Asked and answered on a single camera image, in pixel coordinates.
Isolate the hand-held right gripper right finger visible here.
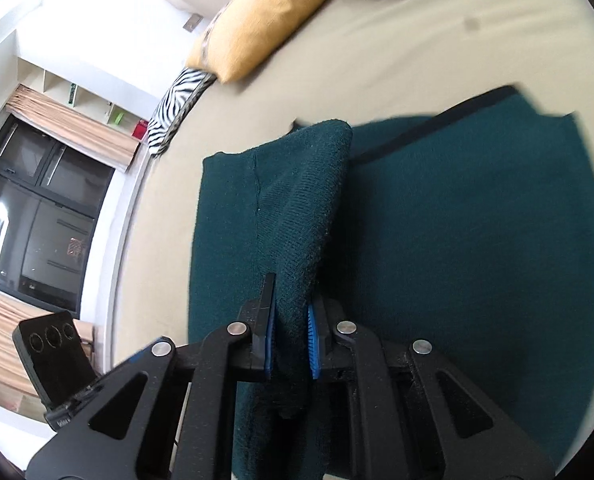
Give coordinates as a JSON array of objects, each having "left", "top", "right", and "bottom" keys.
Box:
[{"left": 307, "top": 295, "right": 558, "bottom": 480}]

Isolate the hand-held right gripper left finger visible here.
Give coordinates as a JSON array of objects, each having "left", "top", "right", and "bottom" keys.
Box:
[{"left": 24, "top": 272, "right": 278, "bottom": 480}]

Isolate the dark green sweater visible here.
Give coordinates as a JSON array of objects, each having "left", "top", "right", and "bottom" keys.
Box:
[{"left": 187, "top": 85, "right": 594, "bottom": 480}]

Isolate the dark window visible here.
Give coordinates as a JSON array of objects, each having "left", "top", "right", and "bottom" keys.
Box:
[{"left": 0, "top": 115, "right": 115, "bottom": 311}]

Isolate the white window ledge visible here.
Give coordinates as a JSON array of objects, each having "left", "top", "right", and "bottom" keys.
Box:
[{"left": 77, "top": 152, "right": 153, "bottom": 376}]

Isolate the zebra striped pillow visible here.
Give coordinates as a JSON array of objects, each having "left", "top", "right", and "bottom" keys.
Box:
[{"left": 147, "top": 66, "right": 217, "bottom": 157}]

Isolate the bed with beige sheet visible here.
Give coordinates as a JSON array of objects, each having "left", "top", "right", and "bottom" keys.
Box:
[{"left": 94, "top": 0, "right": 594, "bottom": 480}]

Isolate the yellow pillow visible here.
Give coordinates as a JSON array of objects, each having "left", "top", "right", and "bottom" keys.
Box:
[{"left": 186, "top": 0, "right": 342, "bottom": 84}]

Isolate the white wall shelf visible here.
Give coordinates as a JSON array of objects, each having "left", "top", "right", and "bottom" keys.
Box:
[{"left": 17, "top": 57, "right": 150, "bottom": 141}]

